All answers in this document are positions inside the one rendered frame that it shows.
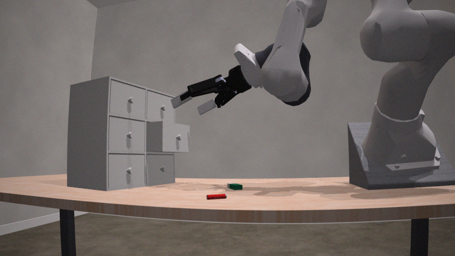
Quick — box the red cylindrical battery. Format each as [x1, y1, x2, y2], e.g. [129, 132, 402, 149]
[207, 194, 227, 199]

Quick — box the grey chest of drawers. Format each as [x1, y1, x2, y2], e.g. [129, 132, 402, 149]
[67, 76, 175, 191]

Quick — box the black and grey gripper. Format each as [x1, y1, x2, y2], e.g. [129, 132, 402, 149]
[171, 65, 252, 115]

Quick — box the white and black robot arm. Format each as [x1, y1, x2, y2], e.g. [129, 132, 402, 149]
[234, 0, 455, 173]

